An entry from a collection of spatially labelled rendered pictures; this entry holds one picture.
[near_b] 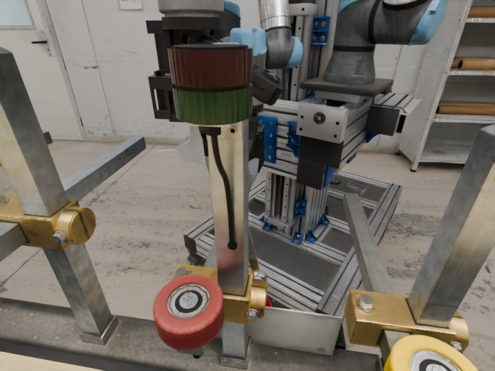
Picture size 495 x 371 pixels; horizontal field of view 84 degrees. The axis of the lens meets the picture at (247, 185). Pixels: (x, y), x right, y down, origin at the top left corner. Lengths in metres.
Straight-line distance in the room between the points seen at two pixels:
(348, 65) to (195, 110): 0.74
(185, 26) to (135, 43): 2.94
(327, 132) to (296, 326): 0.51
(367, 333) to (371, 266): 0.11
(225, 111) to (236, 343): 0.37
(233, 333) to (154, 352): 0.16
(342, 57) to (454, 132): 2.75
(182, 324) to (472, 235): 0.31
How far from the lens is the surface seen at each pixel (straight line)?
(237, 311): 0.41
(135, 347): 0.58
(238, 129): 0.26
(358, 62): 0.91
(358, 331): 0.42
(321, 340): 0.53
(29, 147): 0.40
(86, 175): 0.55
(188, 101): 0.20
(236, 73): 0.20
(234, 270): 0.36
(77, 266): 0.49
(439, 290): 0.39
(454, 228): 0.35
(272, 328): 0.51
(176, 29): 0.36
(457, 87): 3.43
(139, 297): 1.60
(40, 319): 0.70
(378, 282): 0.47
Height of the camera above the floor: 1.18
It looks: 29 degrees down
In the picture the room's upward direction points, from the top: straight up
